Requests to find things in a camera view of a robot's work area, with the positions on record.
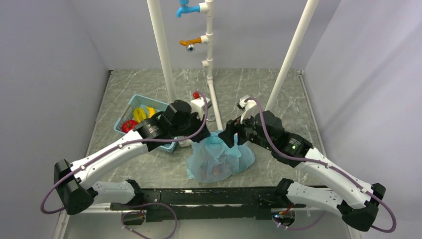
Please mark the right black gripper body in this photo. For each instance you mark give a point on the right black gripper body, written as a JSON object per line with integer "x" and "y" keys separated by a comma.
{"x": 245, "y": 131}

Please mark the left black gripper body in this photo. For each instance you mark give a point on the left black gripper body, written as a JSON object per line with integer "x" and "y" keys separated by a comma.
{"x": 193, "y": 124}

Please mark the light blue plastic bag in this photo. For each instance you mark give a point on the light blue plastic bag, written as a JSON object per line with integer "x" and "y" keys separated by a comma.
{"x": 212, "y": 160}

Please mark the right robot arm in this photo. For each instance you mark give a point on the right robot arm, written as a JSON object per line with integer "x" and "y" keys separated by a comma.
{"x": 355, "y": 201}

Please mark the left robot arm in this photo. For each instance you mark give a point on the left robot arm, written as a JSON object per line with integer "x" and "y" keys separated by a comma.
{"x": 78, "y": 183}

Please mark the yellow fake banana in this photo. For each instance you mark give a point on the yellow fake banana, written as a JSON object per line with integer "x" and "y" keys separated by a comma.
{"x": 151, "y": 111}

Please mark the yellow fake pepper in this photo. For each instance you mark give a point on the yellow fake pepper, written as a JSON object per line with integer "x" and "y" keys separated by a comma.
{"x": 139, "y": 114}

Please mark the red fake pepper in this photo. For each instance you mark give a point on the red fake pepper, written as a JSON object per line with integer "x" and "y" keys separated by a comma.
{"x": 128, "y": 125}

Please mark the light blue plastic basket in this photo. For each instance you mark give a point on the light blue plastic basket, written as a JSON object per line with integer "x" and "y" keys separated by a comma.
{"x": 141, "y": 129}

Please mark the orange plastic faucet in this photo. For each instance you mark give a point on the orange plastic faucet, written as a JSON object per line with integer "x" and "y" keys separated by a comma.
{"x": 190, "y": 44}

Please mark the blue plastic faucet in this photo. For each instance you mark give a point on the blue plastic faucet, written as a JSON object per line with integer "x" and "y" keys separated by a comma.
{"x": 185, "y": 8}

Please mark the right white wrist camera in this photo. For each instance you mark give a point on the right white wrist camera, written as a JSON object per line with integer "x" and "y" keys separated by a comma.
{"x": 248, "y": 107}

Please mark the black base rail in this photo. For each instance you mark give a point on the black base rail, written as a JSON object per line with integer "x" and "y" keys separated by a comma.
{"x": 208, "y": 203}

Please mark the white pvc pipe frame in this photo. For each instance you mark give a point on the white pvc pipe frame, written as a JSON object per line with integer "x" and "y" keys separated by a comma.
{"x": 207, "y": 8}

